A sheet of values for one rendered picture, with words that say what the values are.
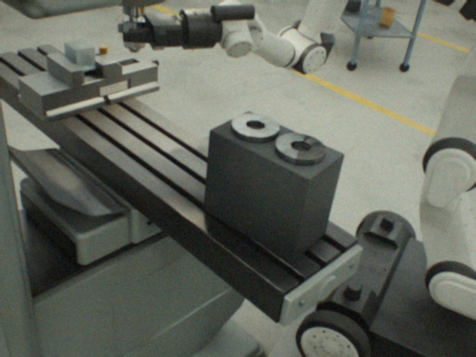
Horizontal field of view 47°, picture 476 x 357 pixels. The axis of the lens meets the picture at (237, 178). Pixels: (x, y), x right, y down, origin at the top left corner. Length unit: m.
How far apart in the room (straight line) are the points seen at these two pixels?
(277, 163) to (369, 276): 0.78
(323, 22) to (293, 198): 0.64
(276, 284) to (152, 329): 0.69
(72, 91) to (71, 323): 0.56
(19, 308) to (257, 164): 0.54
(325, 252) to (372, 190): 2.06
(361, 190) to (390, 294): 1.49
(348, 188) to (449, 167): 1.75
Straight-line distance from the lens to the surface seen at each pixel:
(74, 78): 1.41
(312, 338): 1.55
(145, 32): 1.21
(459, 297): 1.54
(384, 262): 1.69
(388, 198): 3.06
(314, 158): 0.93
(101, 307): 1.37
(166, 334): 1.65
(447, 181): 1.36
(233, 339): 1.90
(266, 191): 0.96
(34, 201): 1.35
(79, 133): 1.35
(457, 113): 1.34
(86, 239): 1.22
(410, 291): 1.67
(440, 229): 1.48
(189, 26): 1.23
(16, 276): 1.10
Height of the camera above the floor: 1.66
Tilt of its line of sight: 34 degrees down
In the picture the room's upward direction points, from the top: 7 degrees clockwise
